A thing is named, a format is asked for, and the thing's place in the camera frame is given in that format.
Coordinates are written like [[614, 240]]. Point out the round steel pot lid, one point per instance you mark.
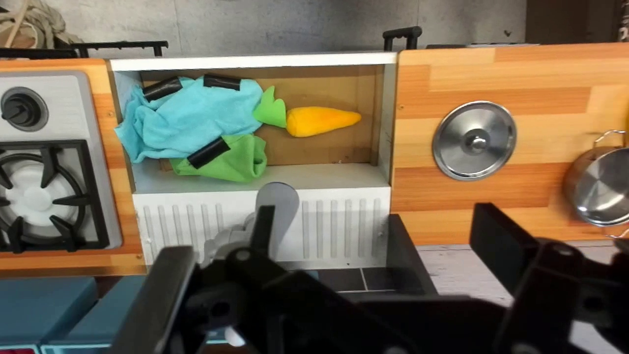
[[474, 139]]

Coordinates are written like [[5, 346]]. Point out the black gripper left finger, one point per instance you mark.
[[264, 228]]

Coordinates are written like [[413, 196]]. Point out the butcher block wooden counter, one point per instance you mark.
[[523, 70]]

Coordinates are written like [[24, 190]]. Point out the teal plastic bin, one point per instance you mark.
[[40, 306], [111, 306]]

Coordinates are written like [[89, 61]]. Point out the black rectangular clip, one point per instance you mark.
[[221, 80], [209, 151], [162, 86]]

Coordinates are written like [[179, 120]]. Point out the white toy sink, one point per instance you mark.
[[341, 222]]

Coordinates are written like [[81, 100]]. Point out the teal cloth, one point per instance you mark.
[[189, 118]]

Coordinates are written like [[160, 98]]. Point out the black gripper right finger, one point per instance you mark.
[[502, 238]]

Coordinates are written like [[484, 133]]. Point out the grey toy stove top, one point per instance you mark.
[[40, 196]]

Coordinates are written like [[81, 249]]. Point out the silver pot lid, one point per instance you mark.
[[600, 186]]

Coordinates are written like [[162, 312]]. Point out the yellow plush carrot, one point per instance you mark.
[[321, 120]]

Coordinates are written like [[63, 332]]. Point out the grey toy faucet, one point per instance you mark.
[[282, 202]]

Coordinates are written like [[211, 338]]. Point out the wooden stove counter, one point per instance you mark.
[[120, 196]]

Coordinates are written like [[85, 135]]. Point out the green cloth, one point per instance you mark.
[[242, 159]]

